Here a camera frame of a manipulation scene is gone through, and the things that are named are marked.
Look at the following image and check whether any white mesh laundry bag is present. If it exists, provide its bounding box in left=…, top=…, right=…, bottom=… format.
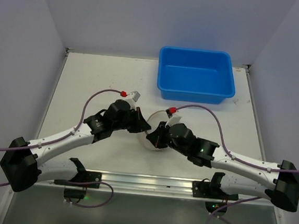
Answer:
left=137, top=110, right=169, bottom=152

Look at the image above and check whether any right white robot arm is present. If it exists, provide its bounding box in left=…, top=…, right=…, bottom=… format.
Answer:
left=146, top=122, right=299, bottom=212

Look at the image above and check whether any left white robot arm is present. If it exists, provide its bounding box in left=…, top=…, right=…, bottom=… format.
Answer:
left=0, top=99, right=151, bottom=192

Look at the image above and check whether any blue plastic bin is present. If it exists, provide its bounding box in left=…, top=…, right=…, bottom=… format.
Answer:
left=157, top=46, right=236, bottom=105

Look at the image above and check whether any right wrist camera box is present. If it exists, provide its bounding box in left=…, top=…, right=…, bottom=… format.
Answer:
left=165, top=107, right=181, bottom=127

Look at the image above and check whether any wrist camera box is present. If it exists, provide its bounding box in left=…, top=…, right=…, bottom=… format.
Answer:
left=165, top=107, right=181, bottom=127
left=120, top=91, right=140, bottom=105

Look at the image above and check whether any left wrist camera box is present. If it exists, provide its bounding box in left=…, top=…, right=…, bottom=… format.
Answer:
left=120, top=91, right=140, bottom=105

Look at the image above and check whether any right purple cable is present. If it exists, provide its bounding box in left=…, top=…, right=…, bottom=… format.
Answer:
left=165, top=103, right=299, bottom=224

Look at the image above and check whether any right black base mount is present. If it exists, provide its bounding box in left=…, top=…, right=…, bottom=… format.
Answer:
left=192, top=178, right=239, bottom=213

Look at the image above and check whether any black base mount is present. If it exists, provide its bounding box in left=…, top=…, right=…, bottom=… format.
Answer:
left=192, top=178, right=239, bottom=213
left=54, top=171, right=102, bottom=203

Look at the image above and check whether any aluminium front rail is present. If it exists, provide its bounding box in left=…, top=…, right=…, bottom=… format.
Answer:
left=12, top=161, right=288, bottom=207

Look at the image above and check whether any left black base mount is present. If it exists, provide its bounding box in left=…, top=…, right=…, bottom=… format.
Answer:
left=54, top=171, right=102, bottom=203

